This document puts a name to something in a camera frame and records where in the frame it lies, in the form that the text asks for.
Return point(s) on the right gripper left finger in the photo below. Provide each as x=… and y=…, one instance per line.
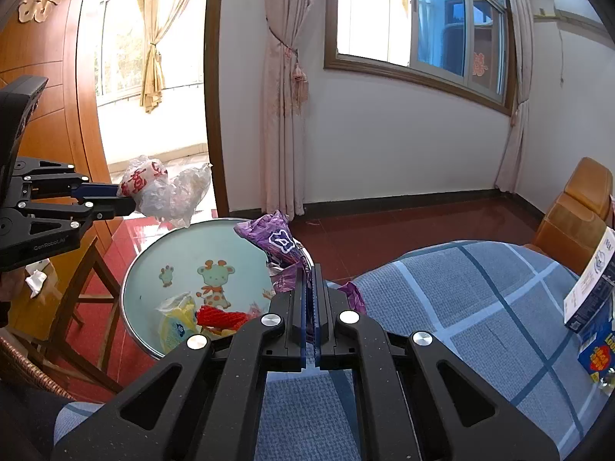
x=203, y=400

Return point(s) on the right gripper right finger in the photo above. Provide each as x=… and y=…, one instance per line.
x=415, y=399

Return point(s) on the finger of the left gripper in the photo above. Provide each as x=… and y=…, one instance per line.
x=96, y=210
x=71, y=185

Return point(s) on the clear white plastic bag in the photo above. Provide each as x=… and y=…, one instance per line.
x=169, y=199

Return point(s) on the red foam net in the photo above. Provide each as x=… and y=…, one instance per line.
x=210, y=317

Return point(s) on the yellow white patterned bag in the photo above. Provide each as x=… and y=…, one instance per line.
x=178, y=321

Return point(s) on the purple snack wrapper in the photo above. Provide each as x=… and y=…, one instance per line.
x=286, y=257

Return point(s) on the teal cartoon trash bin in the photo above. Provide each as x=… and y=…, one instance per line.
x=207, y=259

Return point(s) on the wooden chair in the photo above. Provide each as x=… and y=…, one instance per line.
x=41, y=324

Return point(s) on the blue plaid tablecloth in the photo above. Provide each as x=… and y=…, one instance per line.
x=498, y=307

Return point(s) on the blue Look milk carton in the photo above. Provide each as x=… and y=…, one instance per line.
x=596, y=353

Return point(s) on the dark snack packet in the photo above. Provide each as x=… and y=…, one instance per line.
x=607, y=381

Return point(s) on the tall dark blue milk carton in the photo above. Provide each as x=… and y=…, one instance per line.
x=593, y=286

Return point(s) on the brown leather chaise sofa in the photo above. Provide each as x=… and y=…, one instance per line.
x=572, y=228

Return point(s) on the pink left curtain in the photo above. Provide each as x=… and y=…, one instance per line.
x=285, y=91

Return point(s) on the pink curtain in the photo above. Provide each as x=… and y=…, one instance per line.
x=285, y=91
x=524, y=40

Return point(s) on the pink right curtain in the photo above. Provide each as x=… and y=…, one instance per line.
x=524, y=40

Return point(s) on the white air conditioner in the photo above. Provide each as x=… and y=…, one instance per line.
x=577, y=10

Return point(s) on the wood framed window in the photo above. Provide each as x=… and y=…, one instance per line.
x=460, y=47

